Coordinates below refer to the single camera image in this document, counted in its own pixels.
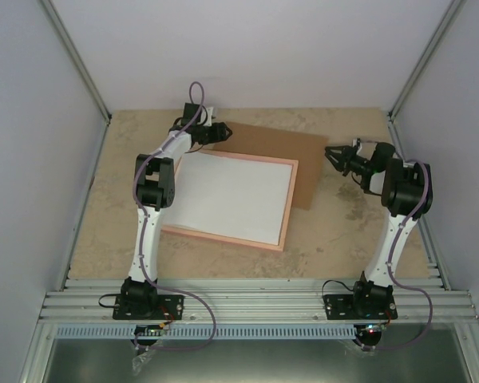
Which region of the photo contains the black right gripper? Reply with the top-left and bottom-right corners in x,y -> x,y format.
324,145 -> 372,176

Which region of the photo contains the brown cardboard backing board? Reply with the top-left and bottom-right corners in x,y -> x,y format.
213,122 -> 328,210

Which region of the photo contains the pink wooden picture frame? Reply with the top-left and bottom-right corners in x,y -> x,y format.
161,149 -> 299,252

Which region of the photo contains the sunset landscape photo print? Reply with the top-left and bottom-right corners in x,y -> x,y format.
163,153 -> 295,244

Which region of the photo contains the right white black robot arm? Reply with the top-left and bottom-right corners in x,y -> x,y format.
323,139 -> 433,320

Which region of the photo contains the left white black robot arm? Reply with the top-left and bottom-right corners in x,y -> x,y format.
113,103 -> 232,320

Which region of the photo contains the right controller circuit board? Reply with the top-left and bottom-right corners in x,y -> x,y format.
358,322 -> 388,334

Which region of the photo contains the controller circuit board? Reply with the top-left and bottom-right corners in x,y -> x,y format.
133,322 -> 170,338
358,322 -> 388,334

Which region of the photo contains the left controller circuit board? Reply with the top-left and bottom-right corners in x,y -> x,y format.
133,322 -> 170,338

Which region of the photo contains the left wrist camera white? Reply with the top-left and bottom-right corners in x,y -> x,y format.
202,106 -> 216,126

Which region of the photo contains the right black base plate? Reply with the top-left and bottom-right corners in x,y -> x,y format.
323,294 -> 398,321

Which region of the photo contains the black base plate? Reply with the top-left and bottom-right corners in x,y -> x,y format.
113,294 -> 184,322
323,294 -> 398,321

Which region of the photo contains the left aluminium corner post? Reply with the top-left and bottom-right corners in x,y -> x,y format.
38,0 -> 112,124

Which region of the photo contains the aluminium corner post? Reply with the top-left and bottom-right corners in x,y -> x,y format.
38,0 -> 112,124
387,0 -> 466,121

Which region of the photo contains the right aluminium corner post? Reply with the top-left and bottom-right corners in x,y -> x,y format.
387,0 -> 466,121

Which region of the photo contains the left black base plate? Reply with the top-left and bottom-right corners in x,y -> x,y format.
113,294 -> 184,322

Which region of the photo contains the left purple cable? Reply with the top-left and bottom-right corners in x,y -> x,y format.
132,81 -> 217,354

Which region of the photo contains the aluminium rail base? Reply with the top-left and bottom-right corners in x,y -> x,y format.
39,267 -> 479,324

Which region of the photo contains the slotted grey cable duct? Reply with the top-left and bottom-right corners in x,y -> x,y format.
55,324 -> 356,341

